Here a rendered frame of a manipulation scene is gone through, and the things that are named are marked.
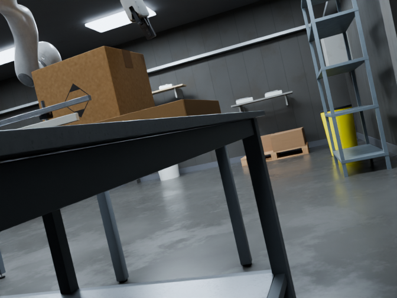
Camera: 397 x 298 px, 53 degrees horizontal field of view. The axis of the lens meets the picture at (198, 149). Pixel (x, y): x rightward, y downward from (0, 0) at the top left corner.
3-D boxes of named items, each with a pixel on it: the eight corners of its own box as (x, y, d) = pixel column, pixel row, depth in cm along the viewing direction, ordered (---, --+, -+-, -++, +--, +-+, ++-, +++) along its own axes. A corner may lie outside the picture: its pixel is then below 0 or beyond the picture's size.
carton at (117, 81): (49, 151, 132) (30, 71, 131) (93, 143, 154) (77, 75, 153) (124, 132, 120) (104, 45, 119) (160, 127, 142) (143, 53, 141)
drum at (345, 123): (363, 151, 595) (353, 103, 593) (330, 158, 608) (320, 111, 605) (359, 148, 640) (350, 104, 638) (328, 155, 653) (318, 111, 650)
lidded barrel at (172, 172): (184, 174, 900) (178, 145, 898) (177, 177, 849) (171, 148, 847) (163, 178, 914) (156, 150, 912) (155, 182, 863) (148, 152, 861)
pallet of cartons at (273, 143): (309, 148, 828) (304, 126, 826) (310, 153, 740) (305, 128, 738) (247, 161, 862) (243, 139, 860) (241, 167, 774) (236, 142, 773)
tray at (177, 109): (67, 148, 90) (63, 130, 90) (124, 138, 114) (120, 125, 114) (188, 118, 80) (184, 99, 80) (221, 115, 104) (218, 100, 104)
